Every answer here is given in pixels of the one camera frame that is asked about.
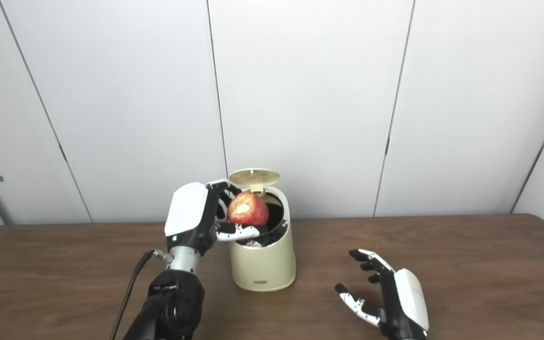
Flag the white and black right hand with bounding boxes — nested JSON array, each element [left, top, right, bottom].
[[334, 249, 430, 340]]

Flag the round cream bin lid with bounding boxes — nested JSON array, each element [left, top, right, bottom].
[[229, 168, 281, 194]]

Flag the red apple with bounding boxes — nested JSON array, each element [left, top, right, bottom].
[[228, 191, 270, 227]]

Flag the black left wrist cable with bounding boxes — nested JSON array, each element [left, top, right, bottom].
[[110, 249, 173, 340]]

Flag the cream-colored bin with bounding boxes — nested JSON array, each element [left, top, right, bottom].
[[229, 185, 296, 292]]

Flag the white and black left hand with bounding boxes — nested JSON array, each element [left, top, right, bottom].
[[164, 179, 261, 258]]

